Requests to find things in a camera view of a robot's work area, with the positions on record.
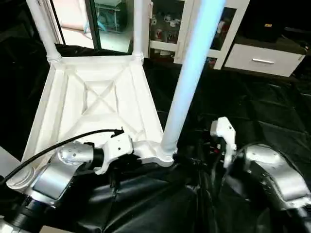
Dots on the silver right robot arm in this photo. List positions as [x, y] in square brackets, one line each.
[277, 174]

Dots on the black table mat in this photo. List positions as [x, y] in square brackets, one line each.
[257, 111]

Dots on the white drawer unit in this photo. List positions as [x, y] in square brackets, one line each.
[265, 58]

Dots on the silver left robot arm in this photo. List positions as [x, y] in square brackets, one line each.
[43, 179]

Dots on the teal plastic stool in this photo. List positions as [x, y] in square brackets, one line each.
[109, 17]

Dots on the white glass door cabinet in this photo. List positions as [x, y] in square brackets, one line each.
[194, 26]

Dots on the white plastic table top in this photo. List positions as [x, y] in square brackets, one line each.
[97, 102]

